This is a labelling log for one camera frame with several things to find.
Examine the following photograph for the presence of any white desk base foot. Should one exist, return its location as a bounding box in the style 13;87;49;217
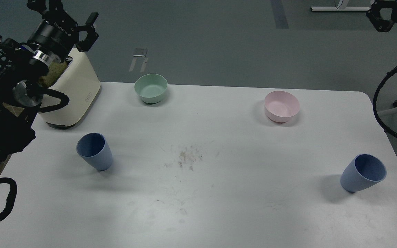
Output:
310;0;370;12

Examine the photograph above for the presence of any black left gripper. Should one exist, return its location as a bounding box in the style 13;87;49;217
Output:
27;0;99;63

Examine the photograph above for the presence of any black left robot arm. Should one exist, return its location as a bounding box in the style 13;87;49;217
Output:
0;0;98;222

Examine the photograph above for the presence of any metal floor bracket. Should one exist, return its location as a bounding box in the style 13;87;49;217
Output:
128;48;149;73

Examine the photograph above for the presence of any pink plastic bowl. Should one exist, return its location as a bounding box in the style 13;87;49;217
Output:
264;91;301;123

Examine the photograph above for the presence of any green plastic bowl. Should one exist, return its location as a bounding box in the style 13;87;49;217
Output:
134;74;168;104

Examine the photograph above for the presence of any cream white toaster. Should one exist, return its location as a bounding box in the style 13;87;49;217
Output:
39;48;101;129

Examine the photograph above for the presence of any blue cup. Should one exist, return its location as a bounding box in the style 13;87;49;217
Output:
76;133;113;171
340;154;387;193

